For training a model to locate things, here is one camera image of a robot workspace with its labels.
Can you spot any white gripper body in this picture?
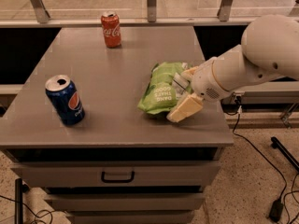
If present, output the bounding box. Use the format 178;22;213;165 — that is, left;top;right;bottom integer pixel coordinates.
191;57;231;102

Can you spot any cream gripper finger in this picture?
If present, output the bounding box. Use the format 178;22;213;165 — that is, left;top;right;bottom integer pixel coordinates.
166;92;203;122
180;66;198;81

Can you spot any green rice chip bag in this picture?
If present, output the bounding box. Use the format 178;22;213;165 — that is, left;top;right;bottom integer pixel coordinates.
137;62;192;115

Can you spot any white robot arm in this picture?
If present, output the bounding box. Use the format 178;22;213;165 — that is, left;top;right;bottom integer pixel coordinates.
167;15;299;122

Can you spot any red coke can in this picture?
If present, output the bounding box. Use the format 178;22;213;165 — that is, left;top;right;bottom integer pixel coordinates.
101;11;121;48

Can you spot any blue pepsi can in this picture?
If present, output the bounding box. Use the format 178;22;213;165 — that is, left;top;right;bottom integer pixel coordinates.
45;75;85;126

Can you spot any metal window railing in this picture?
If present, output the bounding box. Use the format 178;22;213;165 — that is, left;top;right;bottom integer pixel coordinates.
0;0;299;29

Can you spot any black stand leg right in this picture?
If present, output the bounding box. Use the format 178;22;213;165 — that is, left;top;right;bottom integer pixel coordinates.
271;137;299;172

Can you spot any black stand leg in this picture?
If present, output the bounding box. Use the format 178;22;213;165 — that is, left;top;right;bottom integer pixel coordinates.
271;137;299;172
14;178;23;224

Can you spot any grey drawer cabinet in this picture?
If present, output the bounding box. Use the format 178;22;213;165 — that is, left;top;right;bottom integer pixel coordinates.
0;26;233;224

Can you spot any black power adapter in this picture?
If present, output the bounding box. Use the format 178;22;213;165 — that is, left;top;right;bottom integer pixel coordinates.
269;199;283;222

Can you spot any black stand leg left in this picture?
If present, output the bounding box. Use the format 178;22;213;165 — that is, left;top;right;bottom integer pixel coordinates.
14;178;23;224

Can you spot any black power cable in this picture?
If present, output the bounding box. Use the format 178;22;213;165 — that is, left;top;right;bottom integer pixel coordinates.
222;95;288;201

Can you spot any black drawer handle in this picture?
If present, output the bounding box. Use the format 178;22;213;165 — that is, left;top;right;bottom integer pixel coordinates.
101;171;135;184

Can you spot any thin black floor cable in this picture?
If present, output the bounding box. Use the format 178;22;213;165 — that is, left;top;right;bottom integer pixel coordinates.
0;194;64;224

